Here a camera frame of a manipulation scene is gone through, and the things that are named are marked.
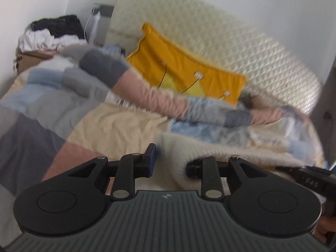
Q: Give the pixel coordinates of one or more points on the yellow pillow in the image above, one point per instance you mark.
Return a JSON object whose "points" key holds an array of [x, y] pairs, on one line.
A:
{"points": [[183, 68]]}

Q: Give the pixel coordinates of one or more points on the person's right hand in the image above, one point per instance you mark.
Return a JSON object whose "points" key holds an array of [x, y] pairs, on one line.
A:
{"points": [[325, 227]]}

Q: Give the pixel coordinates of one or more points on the patchwork quilt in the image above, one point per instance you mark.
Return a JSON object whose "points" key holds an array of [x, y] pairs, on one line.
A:
{"points": [[118, 126]]}

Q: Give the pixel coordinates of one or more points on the grey bedside cabinet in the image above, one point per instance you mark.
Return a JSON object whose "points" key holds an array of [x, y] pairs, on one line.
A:
{"points": [[105, 18]]}

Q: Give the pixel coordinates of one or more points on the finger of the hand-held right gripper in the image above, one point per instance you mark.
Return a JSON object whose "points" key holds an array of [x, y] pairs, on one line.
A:
{"points": [[284, 169]]}

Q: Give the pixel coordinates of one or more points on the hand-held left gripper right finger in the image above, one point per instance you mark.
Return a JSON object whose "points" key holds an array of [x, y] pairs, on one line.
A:
{"points": [[210, 173]]}

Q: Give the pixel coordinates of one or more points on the cream navy striped sweater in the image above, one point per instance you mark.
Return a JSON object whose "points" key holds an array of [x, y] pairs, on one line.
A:
{"points": [[210, 147]]}

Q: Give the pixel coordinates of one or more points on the white clothes pile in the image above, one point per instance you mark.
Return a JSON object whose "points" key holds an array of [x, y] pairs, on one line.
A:
{"points": [[36, 39]]}

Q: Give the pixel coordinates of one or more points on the cardboard box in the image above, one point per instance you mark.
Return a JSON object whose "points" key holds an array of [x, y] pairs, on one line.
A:
{"points": [[26, 60]]}

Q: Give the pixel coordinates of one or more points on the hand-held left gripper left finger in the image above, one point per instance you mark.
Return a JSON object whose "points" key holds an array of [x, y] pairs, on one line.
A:
{"points": [[151, 161]]}

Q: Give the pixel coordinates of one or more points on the black clothes pile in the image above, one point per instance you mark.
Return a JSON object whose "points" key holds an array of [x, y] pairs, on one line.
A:
{"points": [[63, 25]]}

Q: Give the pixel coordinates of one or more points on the cream quilted headboard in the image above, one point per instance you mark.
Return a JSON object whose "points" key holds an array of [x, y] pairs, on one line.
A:
{"points": [[236, 31]]}

